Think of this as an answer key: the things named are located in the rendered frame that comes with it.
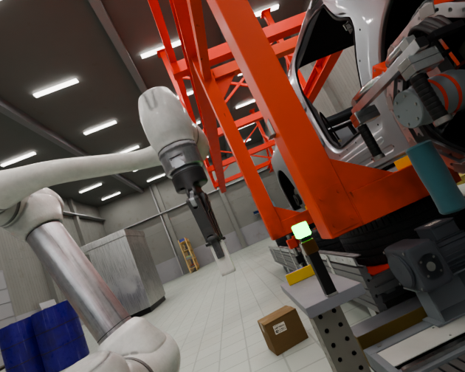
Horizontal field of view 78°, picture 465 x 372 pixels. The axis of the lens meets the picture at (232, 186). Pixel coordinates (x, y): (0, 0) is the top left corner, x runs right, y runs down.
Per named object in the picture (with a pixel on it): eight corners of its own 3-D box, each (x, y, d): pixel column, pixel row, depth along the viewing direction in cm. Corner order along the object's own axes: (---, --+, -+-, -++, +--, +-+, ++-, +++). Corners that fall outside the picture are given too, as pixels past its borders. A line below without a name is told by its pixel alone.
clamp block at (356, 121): (381, 114, 110) (374, 102, 111) (360, 123, 109) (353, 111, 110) (374, 119, 115) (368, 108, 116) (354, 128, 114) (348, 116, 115)
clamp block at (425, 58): (446, 59, 76) (435, 43, 77) (415, 71, 76) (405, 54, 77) (432, 70, 81) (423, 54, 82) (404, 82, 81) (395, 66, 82)
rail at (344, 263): (391, 295, 134) (368, 251, 138) (373, 303, 133) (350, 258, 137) (289, 260, 376) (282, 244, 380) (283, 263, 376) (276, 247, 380)
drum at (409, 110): (491, 94, 88) (467, 56, 90) (431, 120, 86) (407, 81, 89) (457, 114, 102) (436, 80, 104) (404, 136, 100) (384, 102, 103)
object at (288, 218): (328, 215, 323) (314, 188, 329) (286, 235, 319) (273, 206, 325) (324, 217, 340) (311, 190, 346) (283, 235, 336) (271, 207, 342)
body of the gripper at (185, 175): (177, 181, 69) (192, 217, 67) (164, 176, 61) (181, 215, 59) (205, 168, 68) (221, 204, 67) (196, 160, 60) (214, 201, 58)
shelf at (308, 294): (366, 293, 78) (361, 282, 78) (310, 319, 76) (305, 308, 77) (319, 274, 120) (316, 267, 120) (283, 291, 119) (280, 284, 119)
